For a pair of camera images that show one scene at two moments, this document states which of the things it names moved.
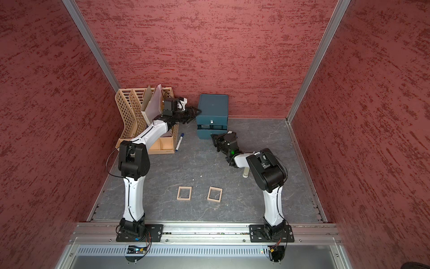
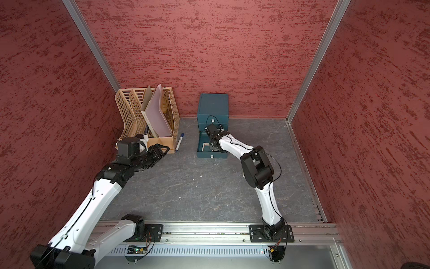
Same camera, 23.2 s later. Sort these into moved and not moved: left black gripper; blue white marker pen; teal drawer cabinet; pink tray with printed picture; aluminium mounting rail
Moved: left black gripper
Not moved: pink tray with printed picture; aluminium mounting rail; teal drawer cabinet; blue white marker pen
